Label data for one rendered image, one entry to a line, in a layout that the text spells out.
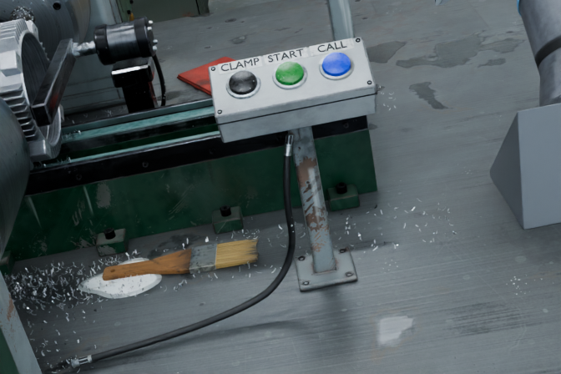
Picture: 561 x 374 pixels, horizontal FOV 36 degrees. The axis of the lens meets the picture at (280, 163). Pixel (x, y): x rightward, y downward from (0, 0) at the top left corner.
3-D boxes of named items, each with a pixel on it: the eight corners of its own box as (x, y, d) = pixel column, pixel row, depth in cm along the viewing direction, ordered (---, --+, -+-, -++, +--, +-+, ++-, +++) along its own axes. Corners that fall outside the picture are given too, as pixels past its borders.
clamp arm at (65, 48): (61, 59, 131) (32, 128, 108) (56, 40, 130) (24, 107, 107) (84, 54, 131) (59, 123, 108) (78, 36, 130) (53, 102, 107)
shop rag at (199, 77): (176, 78, 172) (175, 73, 172) (228, 58, 177) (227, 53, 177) (212, 97, 161) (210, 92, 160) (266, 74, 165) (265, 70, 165)
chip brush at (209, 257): (101, 288, 111) (99, 283, 110) (107, 265, 115) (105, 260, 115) (259, 262, 109) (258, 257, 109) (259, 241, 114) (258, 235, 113)
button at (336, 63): (325, 86, 91) (324, 75, 90) (320, 64, 93) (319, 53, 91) (353, 80, 91) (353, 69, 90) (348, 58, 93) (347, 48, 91)
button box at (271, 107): (222, 144, 94) (214, 116, 89) (214, 93, 98) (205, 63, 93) (377, 113, 94) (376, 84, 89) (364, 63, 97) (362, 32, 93)
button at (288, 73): (279, 95, 91) (277, 84, 90) (275, 73, 93) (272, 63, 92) (307, 89, 91) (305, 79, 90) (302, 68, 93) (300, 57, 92)
